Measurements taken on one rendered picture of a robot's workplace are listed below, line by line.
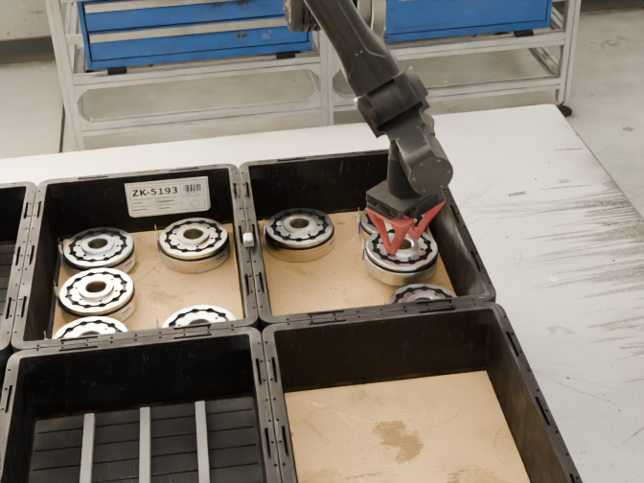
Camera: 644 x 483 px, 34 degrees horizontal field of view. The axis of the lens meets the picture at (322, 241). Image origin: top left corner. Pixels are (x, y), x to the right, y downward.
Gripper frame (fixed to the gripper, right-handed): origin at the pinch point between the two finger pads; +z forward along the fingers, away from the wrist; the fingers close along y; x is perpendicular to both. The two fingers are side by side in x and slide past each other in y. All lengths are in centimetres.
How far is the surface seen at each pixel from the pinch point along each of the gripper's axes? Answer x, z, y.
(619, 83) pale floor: 83, 91, 233
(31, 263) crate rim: 32, 0, -40
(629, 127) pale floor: 63, 91, 205
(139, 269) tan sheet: 29.4, 8.1, -24.4
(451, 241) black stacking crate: -5.3, -0.6, 4.4
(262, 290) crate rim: 4.0, -2.0, -23.5
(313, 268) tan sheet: 10.4, 6.8, -7.1
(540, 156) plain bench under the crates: 15, 19, 62
